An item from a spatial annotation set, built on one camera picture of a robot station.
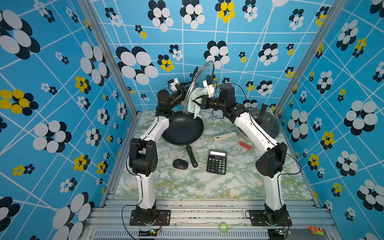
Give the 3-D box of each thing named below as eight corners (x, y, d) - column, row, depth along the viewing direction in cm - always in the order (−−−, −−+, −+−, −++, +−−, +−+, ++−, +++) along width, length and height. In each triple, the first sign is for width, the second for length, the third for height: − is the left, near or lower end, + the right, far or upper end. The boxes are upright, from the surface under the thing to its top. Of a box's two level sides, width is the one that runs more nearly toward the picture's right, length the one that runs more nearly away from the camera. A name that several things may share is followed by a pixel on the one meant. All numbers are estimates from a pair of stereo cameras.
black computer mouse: (172, 166, 94) (171, 164, 92) (175, 159, 97) (175, 157, 95) (186, 170, 92) (186, 169, 90) (189, 163, 95) (189, 162, 93)
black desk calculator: (205, 171, 91) (205, 169, 89) (208, 151, 100) (209, 148, 98) (225, 175, 90) (226, 172, 87) (226, 154, 99) (227, 151, 96)
